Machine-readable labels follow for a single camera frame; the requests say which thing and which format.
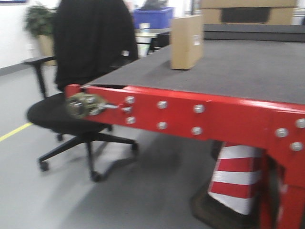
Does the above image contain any small cardboard package box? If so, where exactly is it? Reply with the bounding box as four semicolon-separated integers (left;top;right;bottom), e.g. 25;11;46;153
170;14;203;70

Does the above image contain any large Ecoflow cardboard box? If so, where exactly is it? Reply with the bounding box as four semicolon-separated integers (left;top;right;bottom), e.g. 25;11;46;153
201;0;297;25

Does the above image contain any white paper cup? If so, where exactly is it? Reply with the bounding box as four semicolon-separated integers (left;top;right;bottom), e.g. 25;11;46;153
139;23;150;34

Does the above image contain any white barcode label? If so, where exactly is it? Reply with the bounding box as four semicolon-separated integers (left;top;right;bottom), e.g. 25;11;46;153
193;34;201;46

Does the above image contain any blue plastic bin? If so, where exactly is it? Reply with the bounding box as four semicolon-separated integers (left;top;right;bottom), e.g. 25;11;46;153
133;7;174;29

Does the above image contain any black office chair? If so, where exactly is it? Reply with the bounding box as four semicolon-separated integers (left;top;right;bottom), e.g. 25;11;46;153
22;56;138;182

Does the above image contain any red white traffic cone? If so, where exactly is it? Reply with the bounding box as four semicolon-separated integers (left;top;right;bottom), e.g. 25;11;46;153
192;141;265;226

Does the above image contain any potted green plant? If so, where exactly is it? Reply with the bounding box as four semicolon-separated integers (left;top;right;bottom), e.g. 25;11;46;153
25;3;57;56

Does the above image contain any red metal table frame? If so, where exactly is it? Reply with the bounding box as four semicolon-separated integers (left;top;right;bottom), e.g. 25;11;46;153
65;84;305;229

